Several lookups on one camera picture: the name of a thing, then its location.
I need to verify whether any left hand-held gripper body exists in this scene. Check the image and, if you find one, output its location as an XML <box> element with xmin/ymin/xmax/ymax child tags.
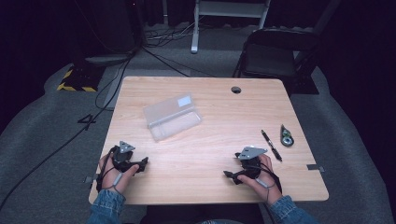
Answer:
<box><xmin>110</xmin><ymin>140</ymin><xmax>143</xmax><ymax>173</ymax></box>

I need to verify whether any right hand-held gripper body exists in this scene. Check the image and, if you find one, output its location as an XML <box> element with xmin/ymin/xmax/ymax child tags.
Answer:
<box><xmin>234</xmin><ymin>146</ymin><xmax>268</xmax><ymax>180</ymax></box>

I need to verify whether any person's left hand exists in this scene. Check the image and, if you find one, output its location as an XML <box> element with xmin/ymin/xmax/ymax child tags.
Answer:
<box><xmin>98</xmin><ymin>152</ymin><xmax>140</xmax><ymax>195</ymax></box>

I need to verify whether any person's right hand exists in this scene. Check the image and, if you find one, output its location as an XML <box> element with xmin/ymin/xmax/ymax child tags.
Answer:
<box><xmin>237</xmin><ymin>154</ymin><xmax>283</xmax><ymax>206</ymax></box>

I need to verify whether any black pen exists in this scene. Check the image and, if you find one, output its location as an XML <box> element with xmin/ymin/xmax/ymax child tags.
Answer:
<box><xmin>260</xmin><ymin>129</ymin><xmax>284</xmax><ymax>163</ymax></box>

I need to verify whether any green and black correction tape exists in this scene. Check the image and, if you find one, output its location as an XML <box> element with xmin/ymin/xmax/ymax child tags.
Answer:
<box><xmin>279</xmin><ymin>123</ymin><xmax>295</xmax><ymax>148</ymax></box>

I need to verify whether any clear plastic pencil case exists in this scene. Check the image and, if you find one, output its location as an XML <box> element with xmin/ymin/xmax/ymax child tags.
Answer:
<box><xmin>142</xmin><ymin>93</ymin><xmax>204</xmax><ymax>143</ymax></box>

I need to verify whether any black floor marking tape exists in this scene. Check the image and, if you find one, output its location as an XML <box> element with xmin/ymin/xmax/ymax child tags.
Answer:
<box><xmin>77</xmin><ymin>113</ymin><xmax>97</xmax><ymax>132</ymax></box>

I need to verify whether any black yellow striped base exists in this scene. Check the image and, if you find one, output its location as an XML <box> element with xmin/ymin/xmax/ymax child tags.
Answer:
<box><xmin>56</xmin><ymin>63</ymin><xmax>106</xmax><ymax>93</ymax></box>

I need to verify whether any black folding chair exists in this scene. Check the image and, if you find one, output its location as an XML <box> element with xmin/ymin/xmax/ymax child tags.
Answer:
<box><xmin>232</xmin><ymin>27</ymin><xmax>322</xmax><ymax>95</ymax></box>

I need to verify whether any dark stand with grey base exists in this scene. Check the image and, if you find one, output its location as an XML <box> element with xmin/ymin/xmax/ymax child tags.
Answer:
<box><xmin>70</xmin><ymin>0</ymin><xmax>148</xmax><ymax>66</ymax></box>

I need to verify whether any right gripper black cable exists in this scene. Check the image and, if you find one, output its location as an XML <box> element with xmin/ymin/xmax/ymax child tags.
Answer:
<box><xmin>248</xmin><ymin>161</ymin><xmax>284</xmax><ymax>195</ymax></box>

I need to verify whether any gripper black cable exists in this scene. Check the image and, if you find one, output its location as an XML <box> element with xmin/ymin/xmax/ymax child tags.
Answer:
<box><xmin>95</xmin><ymin>147</ymin><xmax>125</xmax><ymax>193</ymax></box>
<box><xmin>248</xmin><ymin>161</ymin><xmax>284</xmax><ymax>195</ymax></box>

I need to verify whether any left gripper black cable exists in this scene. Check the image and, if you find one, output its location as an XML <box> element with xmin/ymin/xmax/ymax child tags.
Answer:
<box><xmin>95</xmin><ymin>147</ymin><xmax>125</xmax><ymax>193</ymax></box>

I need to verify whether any long black floor cable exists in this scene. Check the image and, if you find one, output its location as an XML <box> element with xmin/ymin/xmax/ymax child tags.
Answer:
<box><xmin>0</xmin><ymin>57</ymin><xmax>134</xmax><ymax>213</ymax></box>

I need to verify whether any thin black floor cable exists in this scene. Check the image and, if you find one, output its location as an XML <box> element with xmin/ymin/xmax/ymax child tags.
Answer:
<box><xmin>141</xmin><ymin>46</ymin><xmax>218</xmax><ymax>78</ymax></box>

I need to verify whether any bundle of floor cables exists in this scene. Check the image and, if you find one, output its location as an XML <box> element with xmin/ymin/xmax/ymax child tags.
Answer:
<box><xmin>143</xmin><ymin>21</ymin><xmax>202</xmax><ymax>49</ymax></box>

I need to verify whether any white metal desk frame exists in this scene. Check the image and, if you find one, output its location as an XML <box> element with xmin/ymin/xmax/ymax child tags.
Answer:
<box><xmin>190</xmin><ymin>0</ymin><xmax>273</xmax><ymax>55</ymax></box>

